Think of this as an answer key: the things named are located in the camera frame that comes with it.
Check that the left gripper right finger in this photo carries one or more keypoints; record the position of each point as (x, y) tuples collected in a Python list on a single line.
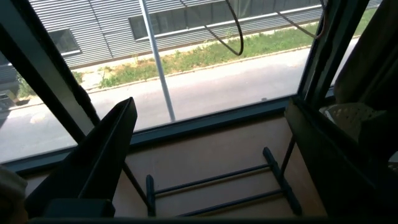
[(342, 177)]

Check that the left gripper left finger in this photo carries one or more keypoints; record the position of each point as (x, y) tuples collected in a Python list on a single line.
[(90, 174)]

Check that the white laundry basket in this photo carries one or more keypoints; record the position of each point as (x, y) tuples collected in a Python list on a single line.
[(345, 118)]

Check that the black clothes rack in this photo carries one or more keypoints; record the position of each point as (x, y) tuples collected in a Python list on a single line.
[(283, 186)]

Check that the brown curtain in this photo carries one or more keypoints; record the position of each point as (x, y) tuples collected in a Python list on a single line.
[(11, 193), (370, 56)]

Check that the window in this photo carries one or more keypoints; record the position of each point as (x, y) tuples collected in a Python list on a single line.
[(43, 65)]

